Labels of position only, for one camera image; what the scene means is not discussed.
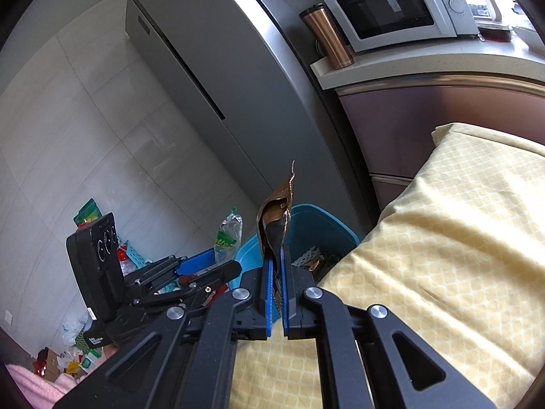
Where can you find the crushed clear plastic bottle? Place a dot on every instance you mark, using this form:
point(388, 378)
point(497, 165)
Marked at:
point(228, 234)

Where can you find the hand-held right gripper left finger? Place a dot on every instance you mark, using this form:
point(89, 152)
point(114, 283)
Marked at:
point(267, 302)

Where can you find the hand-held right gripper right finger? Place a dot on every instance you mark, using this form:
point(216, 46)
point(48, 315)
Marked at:
point(285, 306)

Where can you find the grey refrigerator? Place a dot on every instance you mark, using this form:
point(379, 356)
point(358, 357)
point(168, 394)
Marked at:
point(238, 72)

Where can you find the white foam fruit net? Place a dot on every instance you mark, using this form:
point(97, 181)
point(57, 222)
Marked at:
point(307, 256)

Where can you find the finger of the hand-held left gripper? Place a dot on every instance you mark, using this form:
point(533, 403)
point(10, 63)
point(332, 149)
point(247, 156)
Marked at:
point(196, 262)
point(213, 277)

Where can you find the kitchen counter cabinet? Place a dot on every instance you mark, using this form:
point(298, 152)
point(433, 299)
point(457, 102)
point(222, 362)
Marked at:
point(404, 115)

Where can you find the pink fleece garment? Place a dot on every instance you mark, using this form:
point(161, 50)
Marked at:
point(38, 385)

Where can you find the yellow checked tablecloth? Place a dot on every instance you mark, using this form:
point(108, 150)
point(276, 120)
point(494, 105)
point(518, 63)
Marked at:
point(447, 243)

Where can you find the pile of colourful floor packets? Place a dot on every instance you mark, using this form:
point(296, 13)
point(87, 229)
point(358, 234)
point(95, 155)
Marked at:
point(72, 349)

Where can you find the blue plastic bin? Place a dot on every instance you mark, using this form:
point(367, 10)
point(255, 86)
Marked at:
point(315, 226)

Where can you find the brown foil snack wrapper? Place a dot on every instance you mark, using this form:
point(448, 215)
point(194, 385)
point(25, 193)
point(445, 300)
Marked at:
point(272, 221)

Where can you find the dark red food container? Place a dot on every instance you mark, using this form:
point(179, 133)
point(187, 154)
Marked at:
point(494, 32)

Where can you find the copper travel tumbler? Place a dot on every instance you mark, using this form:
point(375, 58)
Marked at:
point(330, 38)

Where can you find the silver microwave oven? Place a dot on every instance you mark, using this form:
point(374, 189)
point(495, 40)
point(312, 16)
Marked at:
point(391, 8)

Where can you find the small gold foil wrapper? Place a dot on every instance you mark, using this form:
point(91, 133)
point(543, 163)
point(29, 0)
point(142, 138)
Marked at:
point(317, 263)

